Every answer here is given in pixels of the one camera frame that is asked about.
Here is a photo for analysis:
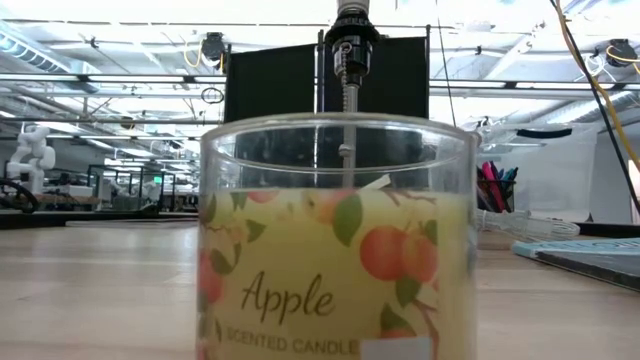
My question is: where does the pink pen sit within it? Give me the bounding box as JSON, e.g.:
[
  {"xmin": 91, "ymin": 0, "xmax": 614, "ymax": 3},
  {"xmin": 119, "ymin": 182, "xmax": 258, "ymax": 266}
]
[{"xmin": 481, "ymin": 160, "xmax": 507, "ymax": 212}]

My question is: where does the black mesh pen cup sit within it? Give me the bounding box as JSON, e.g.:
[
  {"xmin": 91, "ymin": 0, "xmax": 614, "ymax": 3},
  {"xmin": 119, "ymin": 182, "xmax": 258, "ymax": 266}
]
[{"xmin": 476, "ymin": 177, "xmax": 517, "ymax": 215}]

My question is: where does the thin black cable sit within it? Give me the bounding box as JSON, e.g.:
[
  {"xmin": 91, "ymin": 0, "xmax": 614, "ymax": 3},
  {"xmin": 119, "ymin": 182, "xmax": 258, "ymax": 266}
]
[{"xmin": 434, "ymin": 0, "xmax": 458, "ymax": 129}]

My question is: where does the black socket metal pole lamp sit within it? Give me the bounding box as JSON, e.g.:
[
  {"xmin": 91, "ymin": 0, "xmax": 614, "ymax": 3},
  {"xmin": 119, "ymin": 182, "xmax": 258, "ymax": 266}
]
[{"xmin": 323, "ymin": 12, "xmax": 382, "ymax": 190}]

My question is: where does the white coiled power cord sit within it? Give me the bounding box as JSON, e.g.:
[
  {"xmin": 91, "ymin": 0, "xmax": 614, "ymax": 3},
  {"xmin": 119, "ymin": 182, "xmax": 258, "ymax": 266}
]
[{"xmin": 476, "ymin": 208, "xmax": 582, "ymax": 242}]

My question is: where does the apple scented candle glass jar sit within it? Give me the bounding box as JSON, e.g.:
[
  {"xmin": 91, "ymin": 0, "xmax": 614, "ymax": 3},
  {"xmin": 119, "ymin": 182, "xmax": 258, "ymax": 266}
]
[{"xmin": 194, "ymin": 112, "xmax": 480, "ymax": 360}]

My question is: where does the blue Yellowstone book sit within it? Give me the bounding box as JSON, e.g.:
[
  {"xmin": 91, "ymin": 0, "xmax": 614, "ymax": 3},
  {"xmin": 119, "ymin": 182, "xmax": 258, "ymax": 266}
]
[{"xmin": 510, "ymin": 236, "xmax": 640, "ymax": 293}]

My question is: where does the white humanoid robot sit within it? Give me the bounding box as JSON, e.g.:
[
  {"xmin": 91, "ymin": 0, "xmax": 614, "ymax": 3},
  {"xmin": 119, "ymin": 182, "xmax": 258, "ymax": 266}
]
[{"xmin": 5, "ymin": 124, "xmax": 57, "ymax": 196}]

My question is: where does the silver ball pull chain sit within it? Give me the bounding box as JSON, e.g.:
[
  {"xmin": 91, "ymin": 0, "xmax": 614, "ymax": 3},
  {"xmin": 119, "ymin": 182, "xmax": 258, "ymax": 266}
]
[{"xmin": 337, "ymin": 42, "xmax": 352, "ymax": 157}]

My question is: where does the black divider panel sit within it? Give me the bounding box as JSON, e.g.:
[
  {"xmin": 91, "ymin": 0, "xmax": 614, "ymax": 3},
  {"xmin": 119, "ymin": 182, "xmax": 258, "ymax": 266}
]
[
  {"xmin": 223, "ymin": 42, "xmax": 318, "ymax": 189},
  {"xmin": 319, "ymin": 35, "xmax": 431, "ymax": 189}
]

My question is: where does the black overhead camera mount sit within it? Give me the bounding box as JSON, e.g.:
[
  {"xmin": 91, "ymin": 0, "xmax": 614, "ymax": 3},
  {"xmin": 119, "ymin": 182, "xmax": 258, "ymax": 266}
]
[
  {"xmin": 607, "ymin": 38, "xmax": 639, "ymax": 69},
  {"xmin": 200, "ymin": 31, "xmax": 227, "ymax": 64}
]

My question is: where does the yellow cable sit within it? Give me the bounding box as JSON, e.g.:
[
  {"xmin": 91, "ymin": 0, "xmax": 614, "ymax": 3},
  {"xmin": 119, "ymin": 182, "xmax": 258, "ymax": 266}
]
[{"xmin": 553, "ymin": 0, "xmax": 640, "ymax": 171}]

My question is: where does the clear plastic storage bin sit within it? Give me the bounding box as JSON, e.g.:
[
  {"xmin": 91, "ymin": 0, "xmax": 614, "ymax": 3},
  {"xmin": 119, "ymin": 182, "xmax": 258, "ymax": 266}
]
[{"xmin": 474, "ymin": 121, "xmax": 600, "ymax": 225}]

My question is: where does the thick black cable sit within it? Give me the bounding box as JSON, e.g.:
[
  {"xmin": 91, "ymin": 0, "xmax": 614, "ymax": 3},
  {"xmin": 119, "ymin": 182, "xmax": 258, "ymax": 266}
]
[{"xmin": 548, "ymin": 0, "xmax": 640, "ymax": 216}]

